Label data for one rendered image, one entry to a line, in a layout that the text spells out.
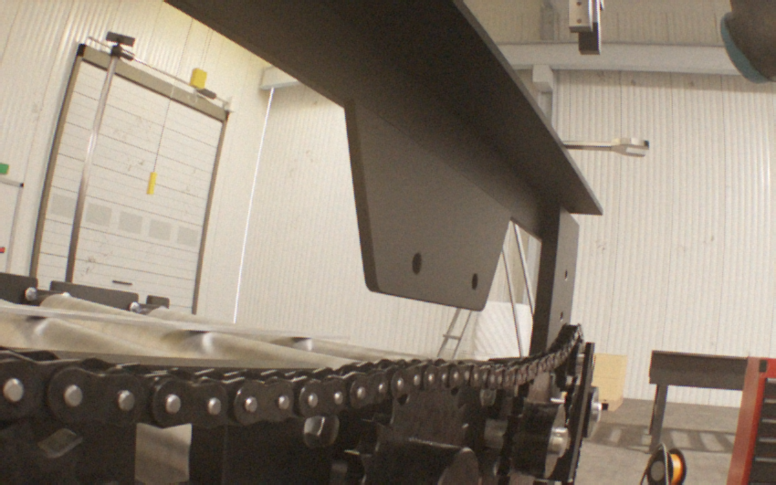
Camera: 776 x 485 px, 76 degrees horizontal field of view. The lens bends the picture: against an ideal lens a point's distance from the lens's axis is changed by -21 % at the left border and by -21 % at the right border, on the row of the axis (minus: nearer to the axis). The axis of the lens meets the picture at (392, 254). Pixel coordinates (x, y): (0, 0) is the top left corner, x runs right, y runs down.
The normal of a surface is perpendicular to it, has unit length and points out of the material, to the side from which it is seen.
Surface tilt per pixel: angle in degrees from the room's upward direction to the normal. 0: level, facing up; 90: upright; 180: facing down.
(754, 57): 139
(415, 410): 90
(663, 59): 90
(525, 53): 90
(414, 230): 90
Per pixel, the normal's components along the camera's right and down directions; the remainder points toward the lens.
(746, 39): -0.90, 0.15
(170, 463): -0.47, 0.00
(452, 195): 0.88, 0.07
